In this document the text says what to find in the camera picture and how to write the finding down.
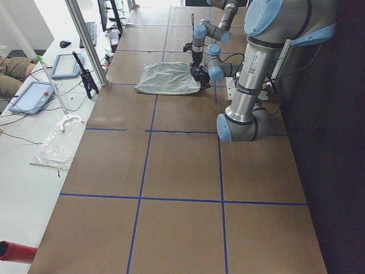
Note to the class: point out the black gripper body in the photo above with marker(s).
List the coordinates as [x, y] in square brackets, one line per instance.
[198, 75]
[196, 60]

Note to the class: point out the navy white striped polo shirt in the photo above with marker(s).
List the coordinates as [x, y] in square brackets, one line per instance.
[167, 78]

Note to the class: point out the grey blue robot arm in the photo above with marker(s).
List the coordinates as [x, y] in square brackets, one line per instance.
[267, 25]
[214, 25]

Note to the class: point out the black keyboard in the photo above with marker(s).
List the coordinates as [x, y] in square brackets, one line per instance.
[91, 30]

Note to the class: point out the far blue teach pendant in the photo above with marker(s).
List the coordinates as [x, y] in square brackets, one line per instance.
[65, 67]

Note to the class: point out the blue teach pendant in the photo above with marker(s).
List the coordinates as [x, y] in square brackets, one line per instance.
[33, 98]
[65, 67]

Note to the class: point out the black computer mouse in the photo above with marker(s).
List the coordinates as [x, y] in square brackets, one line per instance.
[64, 44]

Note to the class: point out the white rod with green tip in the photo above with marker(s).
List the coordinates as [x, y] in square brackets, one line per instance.
[40, 59]

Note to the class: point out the clear plastic bag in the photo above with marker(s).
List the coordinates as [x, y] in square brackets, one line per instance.
[59, 148]

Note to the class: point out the near blue teach pendant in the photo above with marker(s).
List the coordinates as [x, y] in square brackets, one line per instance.
[33, 98]

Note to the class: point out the red cylinder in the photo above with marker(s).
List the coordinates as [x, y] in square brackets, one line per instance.
[17, 253]

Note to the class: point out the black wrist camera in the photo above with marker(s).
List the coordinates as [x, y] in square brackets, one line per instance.
[187, 47]
[196, 71]

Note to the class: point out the black camera stand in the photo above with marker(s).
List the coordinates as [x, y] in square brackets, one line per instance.
[87, 78]

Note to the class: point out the aluminium frame post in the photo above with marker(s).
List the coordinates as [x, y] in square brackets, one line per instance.
[79, 23]

